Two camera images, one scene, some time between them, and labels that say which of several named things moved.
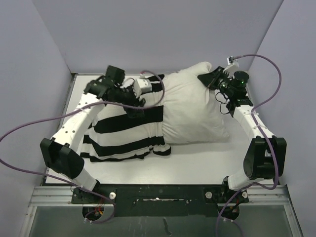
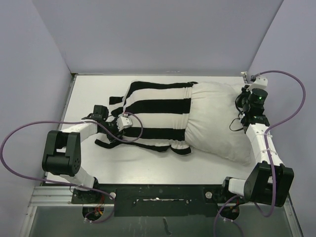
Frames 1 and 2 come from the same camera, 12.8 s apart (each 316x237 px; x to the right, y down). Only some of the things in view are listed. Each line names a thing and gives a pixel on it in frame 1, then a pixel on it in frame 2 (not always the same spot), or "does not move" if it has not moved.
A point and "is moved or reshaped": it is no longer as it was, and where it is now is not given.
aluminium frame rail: [53, 196] does not move
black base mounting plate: [159, 200] does not move
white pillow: [191, 111] is moved or reshaped
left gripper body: [128, 97] to [112, 127]
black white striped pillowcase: [112, 135] is moved or reshaped
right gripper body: [219, 81] to [241, 101]
